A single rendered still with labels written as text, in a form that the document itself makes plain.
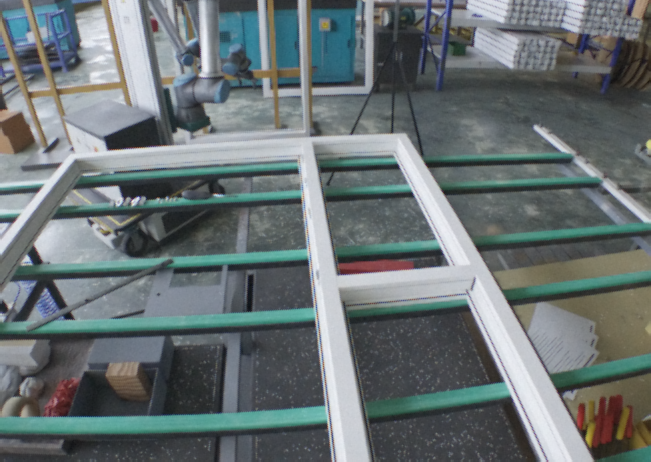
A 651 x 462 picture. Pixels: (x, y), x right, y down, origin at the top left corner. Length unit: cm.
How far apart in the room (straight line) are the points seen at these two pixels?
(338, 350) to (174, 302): 50
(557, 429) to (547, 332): 61
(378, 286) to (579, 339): 76
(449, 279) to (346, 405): 46
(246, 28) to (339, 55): 118
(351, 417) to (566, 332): 90
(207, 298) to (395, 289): 52
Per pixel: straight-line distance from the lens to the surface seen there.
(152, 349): 132
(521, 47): 546
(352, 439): 83
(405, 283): 109
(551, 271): 175
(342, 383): 88
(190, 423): 96
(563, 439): 94
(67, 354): 156
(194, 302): 118
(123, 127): 243
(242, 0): 512
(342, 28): 525
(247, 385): 133
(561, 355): 146
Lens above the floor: 169
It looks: 36 degrees down
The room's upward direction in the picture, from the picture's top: straight up
